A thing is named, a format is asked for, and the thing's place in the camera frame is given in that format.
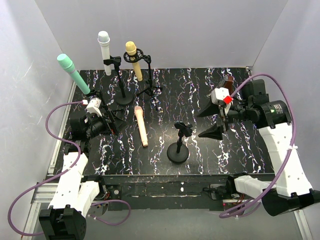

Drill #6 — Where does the black tripod clip stand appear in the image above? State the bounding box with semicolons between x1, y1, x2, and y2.
87;89;126;126

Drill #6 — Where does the pink microphone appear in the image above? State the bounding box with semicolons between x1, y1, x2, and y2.
134;106;148;147

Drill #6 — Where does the black round base holder stand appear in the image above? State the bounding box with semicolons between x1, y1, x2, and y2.
103;56;134;106

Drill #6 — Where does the black round base clip stand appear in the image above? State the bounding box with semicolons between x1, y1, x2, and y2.
166;121;193;164

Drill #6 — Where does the green microphone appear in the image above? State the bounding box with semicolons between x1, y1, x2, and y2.
56;53;91;95

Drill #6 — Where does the black tripod shock mount stand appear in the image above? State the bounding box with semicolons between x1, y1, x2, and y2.
123;48;163;111

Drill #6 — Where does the large yellow microphone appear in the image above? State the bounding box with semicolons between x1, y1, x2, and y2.
124;41;143;82

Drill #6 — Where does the white microphone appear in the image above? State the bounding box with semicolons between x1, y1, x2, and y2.
97;30;112;76

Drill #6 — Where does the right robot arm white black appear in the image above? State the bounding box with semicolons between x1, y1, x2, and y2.
198;79;320;217

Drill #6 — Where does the brown box in holder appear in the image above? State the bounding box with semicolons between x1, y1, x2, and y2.
219;75;234;95

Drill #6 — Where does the black front mounting base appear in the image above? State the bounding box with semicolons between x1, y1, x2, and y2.
83;174;240;211

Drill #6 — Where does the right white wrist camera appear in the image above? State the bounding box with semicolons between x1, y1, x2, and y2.
210;87;233;115

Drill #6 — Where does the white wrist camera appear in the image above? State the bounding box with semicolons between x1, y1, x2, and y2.
210;87;233;115
82;97;102;117

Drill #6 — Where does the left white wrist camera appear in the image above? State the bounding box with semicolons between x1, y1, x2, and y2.
82;97;102;117

